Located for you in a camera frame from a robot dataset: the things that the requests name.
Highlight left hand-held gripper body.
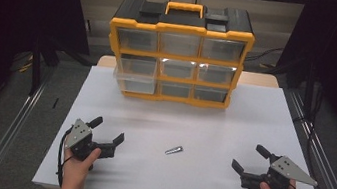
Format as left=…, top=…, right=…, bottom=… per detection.
left=62, top=116, right=120, bottom=166

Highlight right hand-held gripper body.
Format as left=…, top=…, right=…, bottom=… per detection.
left=238, top=148, right=322, bottom=189

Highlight person's left hand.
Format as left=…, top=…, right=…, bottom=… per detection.
left=60, top=142, right=103, bottom=185

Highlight small silver metal piece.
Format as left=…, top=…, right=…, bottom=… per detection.
left=164, top=143, right=185, bottom=158

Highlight clear plastic drawer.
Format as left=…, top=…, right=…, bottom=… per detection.
left=112, top=51, right=161, bottom=88

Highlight black metal stand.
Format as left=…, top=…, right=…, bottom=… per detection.
left=25, top=32, right=65, bottom=100

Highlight yellow black drawer organizer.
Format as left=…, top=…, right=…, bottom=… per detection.
left=99, top=0, right=260, bottom=115

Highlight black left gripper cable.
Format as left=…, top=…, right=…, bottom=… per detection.
left=52, top=124, right=79, bottom=189

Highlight black cable beside rail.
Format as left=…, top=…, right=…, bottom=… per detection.
left=286, top=88, right=328, bottom=175

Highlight yellow floor cables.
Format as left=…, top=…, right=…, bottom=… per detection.
left=12, top=51, right=36, bottom=76

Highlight black floor cable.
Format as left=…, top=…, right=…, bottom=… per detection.
left=244, top=42, right=287, bottom=68

